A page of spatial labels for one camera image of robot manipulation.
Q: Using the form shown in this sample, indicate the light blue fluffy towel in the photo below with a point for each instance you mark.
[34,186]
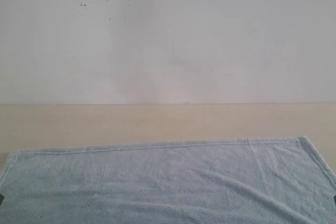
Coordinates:
[249,180]

